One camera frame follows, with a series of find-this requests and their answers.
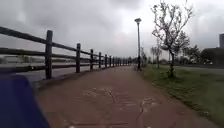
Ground reddish brick path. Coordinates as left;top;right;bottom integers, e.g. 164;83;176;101
33;65;222;128

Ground grey water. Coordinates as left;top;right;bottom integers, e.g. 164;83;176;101
0;54;103;83

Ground stone kerb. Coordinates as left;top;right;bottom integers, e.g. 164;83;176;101
31;65;113;90

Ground thin bare tree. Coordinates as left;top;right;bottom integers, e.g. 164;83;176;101
150;1;195;80

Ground grass strip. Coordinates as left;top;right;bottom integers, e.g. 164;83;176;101
137;63;224;128

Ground row of trees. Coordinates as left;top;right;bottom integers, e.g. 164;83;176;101
149;31;224;66

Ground grey road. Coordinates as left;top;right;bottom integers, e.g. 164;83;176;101
174;64;224;72

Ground tall grey building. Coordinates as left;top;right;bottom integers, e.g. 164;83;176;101
218;33;224;49

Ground street lamp post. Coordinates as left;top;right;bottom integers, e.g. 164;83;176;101
134;17;143;71

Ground dark wooden rail fence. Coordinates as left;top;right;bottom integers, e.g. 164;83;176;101
0;26;135;80

